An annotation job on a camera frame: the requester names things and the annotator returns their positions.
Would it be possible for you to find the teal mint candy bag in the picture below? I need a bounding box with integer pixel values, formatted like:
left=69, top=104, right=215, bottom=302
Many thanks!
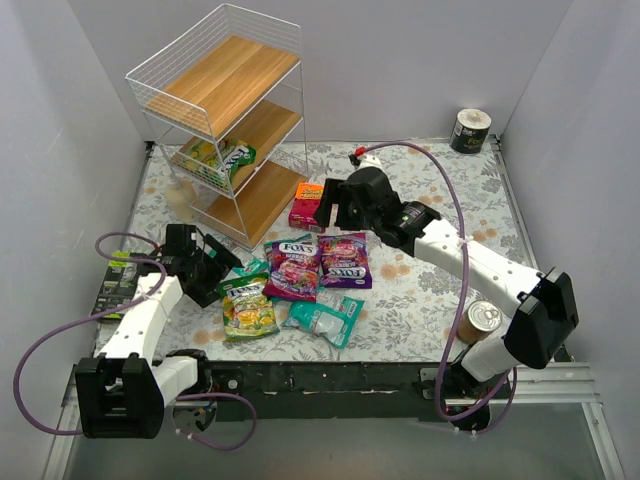
left=281, top=290, right=365, bottom=349
left=231, top=257, right=268, bottom=277

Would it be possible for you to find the green yellow Fox's candy bag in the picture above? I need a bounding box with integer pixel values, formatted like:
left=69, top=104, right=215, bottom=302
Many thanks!
left=171, top=137, right=256, bottom=190
left=217, top=273, right=279, bottom=342

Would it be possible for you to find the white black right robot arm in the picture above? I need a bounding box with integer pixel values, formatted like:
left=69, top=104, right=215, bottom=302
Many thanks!
left=314, top=166, right=579, bottom=393

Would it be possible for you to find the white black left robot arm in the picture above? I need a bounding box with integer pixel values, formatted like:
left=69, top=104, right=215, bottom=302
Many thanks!
left=75, top=224, right=242, bottom=439

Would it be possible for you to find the red orange candy box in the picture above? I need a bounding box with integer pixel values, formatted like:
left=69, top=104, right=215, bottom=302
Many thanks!
left=288, top=182, right=325, bottom=233

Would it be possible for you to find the purple Fox's berries candy bag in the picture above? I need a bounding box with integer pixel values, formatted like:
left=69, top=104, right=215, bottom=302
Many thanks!
left=263, top=235, right=321, bottom=303
left=318, top=232, right=373, bottom=289

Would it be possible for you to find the cream liquid bottle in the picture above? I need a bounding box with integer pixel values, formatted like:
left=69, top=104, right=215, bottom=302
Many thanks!
left=165, top=178, right=196, bottom=223

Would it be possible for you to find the black green product box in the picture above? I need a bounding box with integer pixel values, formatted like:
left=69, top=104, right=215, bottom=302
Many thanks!
left=92, top=251, right=146, bottom=315

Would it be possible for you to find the floral patterned table mat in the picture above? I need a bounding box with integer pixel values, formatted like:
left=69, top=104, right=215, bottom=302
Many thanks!
left=153, top=144, right=541, bottom=362

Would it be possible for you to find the metal tin can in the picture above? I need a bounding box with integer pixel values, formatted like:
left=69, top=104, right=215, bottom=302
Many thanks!
left=457, top=300, right=503, bottom=345

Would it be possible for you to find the white wire wooden shelf rack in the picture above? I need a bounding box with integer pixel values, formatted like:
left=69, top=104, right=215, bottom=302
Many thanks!
left=126, top=4, right=310, bottom=250

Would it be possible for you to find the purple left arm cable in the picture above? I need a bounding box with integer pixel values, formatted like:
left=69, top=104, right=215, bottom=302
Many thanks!
left=12, top=231, right=258, bottom=452

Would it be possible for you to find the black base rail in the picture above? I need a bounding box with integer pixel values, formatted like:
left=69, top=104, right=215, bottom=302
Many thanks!
left=177, top=361, right=441, bottom=428

